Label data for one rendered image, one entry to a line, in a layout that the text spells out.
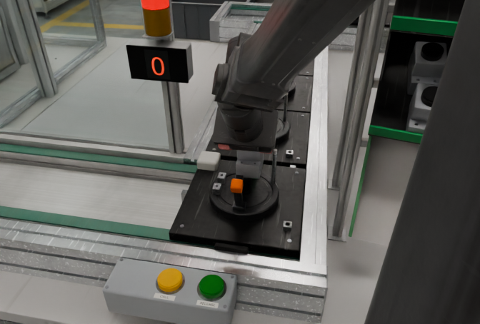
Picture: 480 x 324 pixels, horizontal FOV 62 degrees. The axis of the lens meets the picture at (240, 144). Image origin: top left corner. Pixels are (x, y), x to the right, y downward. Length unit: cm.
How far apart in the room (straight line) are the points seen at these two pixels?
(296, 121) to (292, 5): 79
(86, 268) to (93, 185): 24
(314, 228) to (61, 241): 47
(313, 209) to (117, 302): 40
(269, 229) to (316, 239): 9
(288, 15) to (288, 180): 60
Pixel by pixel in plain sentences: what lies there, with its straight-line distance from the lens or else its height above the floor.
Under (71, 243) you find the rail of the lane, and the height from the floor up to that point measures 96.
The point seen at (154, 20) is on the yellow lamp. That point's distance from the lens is 79.
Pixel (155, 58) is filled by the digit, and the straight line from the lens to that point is 82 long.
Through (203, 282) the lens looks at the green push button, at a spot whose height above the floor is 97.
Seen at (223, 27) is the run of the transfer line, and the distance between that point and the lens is 191.
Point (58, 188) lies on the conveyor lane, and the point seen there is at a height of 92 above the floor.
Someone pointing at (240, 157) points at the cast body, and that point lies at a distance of 73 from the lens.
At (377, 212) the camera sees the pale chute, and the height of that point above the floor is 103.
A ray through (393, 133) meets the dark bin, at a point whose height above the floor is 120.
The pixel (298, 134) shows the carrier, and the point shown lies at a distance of 102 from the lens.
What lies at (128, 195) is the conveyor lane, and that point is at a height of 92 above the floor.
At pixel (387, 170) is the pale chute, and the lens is 76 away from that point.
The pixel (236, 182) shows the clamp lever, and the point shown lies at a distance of 70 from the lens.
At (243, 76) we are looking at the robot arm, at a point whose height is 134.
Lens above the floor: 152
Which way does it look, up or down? 34 degrees down
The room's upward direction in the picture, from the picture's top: straight up
